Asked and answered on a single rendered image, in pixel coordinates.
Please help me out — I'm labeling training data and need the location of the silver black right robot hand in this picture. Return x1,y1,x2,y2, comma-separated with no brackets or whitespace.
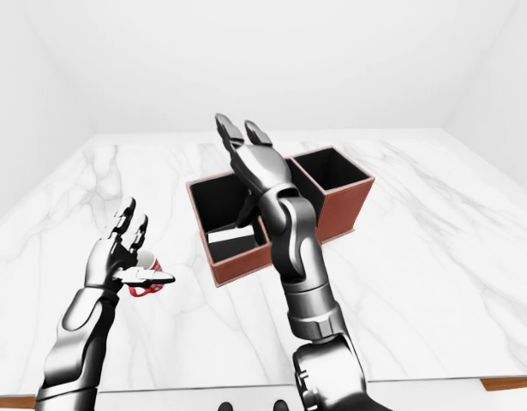
214,112,298,229

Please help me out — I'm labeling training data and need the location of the white and red mug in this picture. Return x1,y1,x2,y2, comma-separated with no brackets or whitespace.
129,249,166,299

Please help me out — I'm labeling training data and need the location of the black and white book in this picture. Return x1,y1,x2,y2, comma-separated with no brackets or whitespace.
207,226,257,261

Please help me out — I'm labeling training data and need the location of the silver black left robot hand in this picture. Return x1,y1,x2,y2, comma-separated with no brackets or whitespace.
81,196,177,296

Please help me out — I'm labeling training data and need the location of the red-brown desk caddy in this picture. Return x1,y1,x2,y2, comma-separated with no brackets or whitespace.
185,145,376,288

